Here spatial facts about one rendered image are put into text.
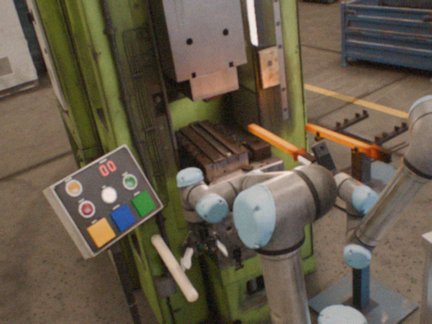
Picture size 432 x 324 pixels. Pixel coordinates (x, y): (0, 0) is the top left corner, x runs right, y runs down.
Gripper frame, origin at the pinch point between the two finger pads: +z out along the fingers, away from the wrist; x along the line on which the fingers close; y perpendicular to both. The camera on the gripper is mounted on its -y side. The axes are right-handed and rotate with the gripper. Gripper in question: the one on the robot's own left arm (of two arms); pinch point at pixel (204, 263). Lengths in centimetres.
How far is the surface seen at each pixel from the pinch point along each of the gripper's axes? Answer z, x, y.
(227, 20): -61, 38, -54
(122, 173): -19.0, -15.0, -40.7
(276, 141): -19, 42, -29
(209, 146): -6, 27, -68
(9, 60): 49, -79, -568
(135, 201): -9.7, -13.6, -34.3
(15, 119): 94, -86, -463
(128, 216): -6.9, -17.8, -30.1
